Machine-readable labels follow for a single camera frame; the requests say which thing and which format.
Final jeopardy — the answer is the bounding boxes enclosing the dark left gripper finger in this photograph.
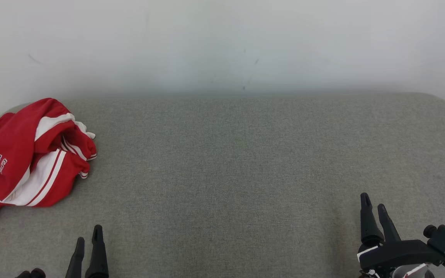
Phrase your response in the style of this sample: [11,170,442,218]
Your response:
[65,237,85,278]
[85,225,109,278]

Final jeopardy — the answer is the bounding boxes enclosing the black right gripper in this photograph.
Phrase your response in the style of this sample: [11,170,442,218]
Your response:
[358,193,445,278]

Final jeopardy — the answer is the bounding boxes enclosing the red white basketball shorts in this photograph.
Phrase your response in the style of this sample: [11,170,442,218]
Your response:
[0,98,97,207]

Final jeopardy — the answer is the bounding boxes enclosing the grey fabric sofa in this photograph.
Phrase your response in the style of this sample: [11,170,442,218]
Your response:
[0,92,445,278]

